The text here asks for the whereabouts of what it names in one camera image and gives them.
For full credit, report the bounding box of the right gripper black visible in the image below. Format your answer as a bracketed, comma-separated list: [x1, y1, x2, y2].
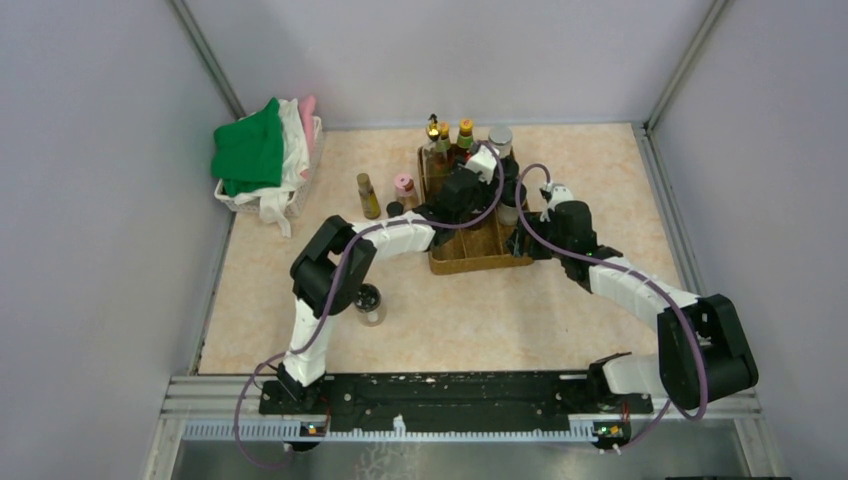
[506, 210, 571, 261]

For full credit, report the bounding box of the tall glass oil bottle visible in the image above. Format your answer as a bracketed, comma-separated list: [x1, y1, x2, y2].
[423, 114, 451, 199]

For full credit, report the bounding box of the yellow cap chili sauce bottle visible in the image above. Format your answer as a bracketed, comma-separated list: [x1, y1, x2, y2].
[436, 122, 452, 162]

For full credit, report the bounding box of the woven wicker divided tray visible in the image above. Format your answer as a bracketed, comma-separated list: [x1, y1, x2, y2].
[417, 142, 537, 277]

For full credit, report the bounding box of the silver lid salt jar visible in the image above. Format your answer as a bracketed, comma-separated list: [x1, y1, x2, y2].
[488, 126, 513, 159]

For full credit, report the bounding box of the black cap dark jar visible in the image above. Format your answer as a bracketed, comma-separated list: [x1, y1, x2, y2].
[353, 283, 386, 327]

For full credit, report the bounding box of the black lid clear jar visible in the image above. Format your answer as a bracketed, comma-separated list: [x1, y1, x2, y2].
[501, 156, 520, 189]
[496, 181, 526, 226]

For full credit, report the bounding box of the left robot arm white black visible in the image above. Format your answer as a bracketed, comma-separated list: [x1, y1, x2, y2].
[277, 166, 505, 414]

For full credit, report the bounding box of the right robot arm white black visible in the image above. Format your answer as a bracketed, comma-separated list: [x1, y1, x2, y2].
[507, 200, 760, 412]

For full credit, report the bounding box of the pink lid spice jar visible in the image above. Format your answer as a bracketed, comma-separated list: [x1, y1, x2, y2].
[394, 173, 420, 211]

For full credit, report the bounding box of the black cap soy bottle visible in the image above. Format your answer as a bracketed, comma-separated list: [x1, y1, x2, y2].
[385, 201, 405, 218]

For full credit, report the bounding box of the yellow label pepper shaker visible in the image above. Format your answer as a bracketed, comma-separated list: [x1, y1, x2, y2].
[356, 173, 381, 220]

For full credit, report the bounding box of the white plastic basket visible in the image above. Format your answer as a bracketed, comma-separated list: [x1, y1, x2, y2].
[213, 116, 325, 218]

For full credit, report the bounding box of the pink cloth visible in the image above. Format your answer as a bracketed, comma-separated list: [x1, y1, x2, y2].
[298, 95, 317, 180]

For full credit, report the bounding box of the green cloth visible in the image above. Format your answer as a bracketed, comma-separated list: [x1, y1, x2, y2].
[211, 97, 285, 197]

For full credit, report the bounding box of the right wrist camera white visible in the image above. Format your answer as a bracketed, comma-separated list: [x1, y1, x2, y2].
[540, 182, 575, 222]

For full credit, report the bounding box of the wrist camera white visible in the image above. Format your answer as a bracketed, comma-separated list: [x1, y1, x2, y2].
[465, 143, 499, 184]
[540, 182, 575, 222]

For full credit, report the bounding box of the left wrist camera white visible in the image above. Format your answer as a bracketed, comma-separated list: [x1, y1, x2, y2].
[465, 143, 499, 184]

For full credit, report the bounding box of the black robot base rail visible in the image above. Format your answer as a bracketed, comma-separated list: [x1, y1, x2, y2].
[259, 371, 654, 448]

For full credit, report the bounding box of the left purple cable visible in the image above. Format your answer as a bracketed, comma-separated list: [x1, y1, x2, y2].
[231, 140, 506, 472]

